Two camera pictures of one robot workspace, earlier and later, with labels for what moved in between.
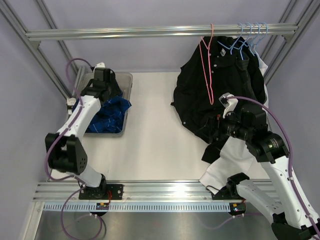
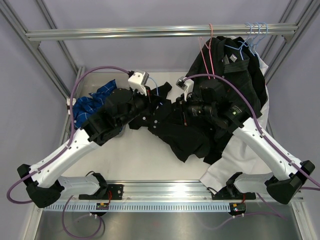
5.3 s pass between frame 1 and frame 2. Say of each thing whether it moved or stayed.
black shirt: moved
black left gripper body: moved
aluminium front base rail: stayed
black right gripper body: moved
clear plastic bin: stayed
